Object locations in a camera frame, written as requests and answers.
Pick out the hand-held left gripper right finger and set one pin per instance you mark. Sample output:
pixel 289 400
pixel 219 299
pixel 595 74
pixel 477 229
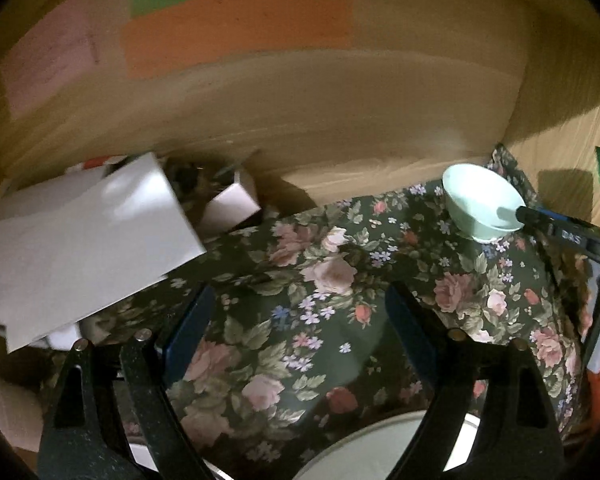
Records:
pixel 410 330

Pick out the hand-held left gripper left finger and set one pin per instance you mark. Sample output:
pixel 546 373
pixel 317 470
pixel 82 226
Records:
pixel 190 330

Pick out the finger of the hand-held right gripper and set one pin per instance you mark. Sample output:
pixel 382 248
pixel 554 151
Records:
pixel 550 214
pixel 565 237

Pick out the pale green bowl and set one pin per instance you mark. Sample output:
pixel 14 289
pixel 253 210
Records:
pixel 480 200

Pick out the white plate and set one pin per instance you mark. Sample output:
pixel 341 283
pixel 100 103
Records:
pixel 370 450

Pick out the dark floral tablecloth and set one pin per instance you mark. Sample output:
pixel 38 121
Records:
pixel 290 360

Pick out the stack of white papers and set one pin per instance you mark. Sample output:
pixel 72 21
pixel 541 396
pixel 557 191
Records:
pixel 90 250

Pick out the small white box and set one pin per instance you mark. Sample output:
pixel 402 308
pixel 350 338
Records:
pixel 230 205

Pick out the pink sticky note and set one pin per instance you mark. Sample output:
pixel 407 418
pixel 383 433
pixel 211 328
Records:
pixel 50 60

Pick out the orange sticky note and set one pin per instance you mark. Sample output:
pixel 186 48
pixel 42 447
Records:
pixel 240 30

